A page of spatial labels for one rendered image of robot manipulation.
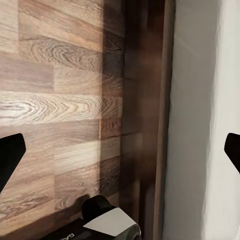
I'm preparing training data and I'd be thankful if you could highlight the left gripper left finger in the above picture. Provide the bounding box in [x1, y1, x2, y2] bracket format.
[0, 133, 26, 193]

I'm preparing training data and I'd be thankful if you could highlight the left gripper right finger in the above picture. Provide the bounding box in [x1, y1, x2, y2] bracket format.
[224, 133, 240, 173]

